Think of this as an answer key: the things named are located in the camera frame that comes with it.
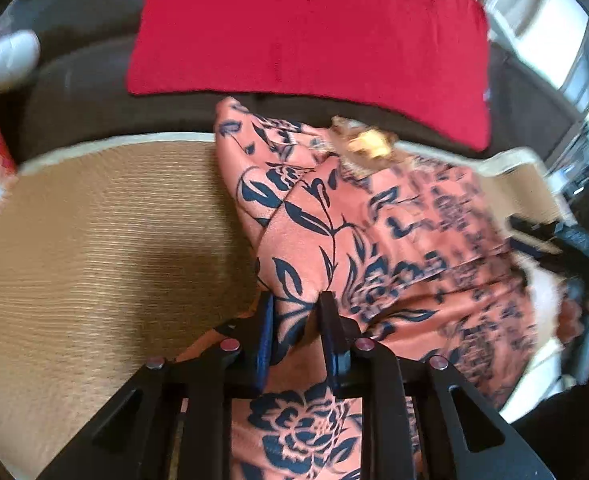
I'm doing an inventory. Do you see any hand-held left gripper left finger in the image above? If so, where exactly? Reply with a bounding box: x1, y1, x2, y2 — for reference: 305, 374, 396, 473
37, 291, 275, 480

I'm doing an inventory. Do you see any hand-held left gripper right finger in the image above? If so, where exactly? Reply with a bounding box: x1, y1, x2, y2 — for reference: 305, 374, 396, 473
317, 290, 555, 480

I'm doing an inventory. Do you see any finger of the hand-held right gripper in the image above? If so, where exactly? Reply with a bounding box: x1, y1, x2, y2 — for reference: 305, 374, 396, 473
507, 215, 565, 263

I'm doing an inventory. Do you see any orange floral garment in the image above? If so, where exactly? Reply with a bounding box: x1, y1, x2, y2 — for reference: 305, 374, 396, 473
174, 96, 540, 480

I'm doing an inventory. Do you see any white cloth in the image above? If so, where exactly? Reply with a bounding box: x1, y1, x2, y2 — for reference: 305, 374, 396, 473
515, 255, 575, 366

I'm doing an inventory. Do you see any tan woven mat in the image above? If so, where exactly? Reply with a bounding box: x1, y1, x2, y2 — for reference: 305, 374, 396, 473
0, 130, 565, 480

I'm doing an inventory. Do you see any white curtain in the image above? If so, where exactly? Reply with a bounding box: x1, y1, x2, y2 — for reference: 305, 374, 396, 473
475, 0, 589, 106

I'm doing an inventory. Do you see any dark brown sofa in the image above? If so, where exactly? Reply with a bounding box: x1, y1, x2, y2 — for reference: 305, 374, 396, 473
0, 0, 589, 166

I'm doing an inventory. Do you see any red cushion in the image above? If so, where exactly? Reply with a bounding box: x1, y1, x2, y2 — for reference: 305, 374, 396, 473
127, 0, 493, 151

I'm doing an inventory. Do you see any white rounded object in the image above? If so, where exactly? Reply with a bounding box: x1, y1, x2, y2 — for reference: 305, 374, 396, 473
0, 30, 41, 97

